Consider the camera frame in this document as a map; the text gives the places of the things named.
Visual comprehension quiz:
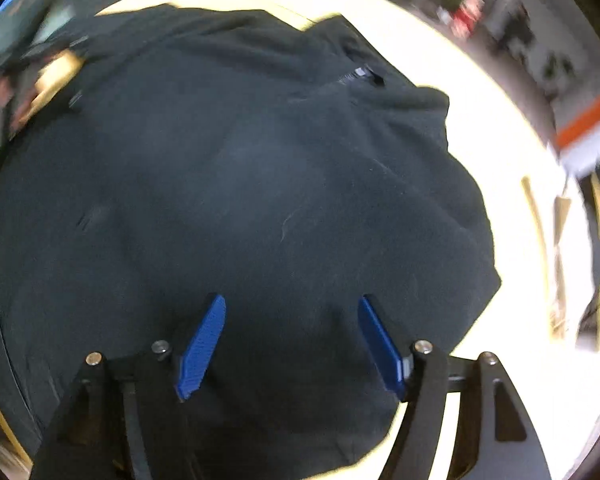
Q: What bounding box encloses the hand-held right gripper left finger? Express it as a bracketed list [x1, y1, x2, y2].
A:
[30, 294, 227, 480]

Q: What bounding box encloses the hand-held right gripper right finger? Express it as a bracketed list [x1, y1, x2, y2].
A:
[358, 294, 553, 480]

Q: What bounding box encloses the black fleece garment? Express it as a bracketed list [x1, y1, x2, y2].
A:
[0, 4, 502, 476]

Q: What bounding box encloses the red printed box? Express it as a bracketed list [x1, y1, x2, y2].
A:
[451, 0, 485, 37]

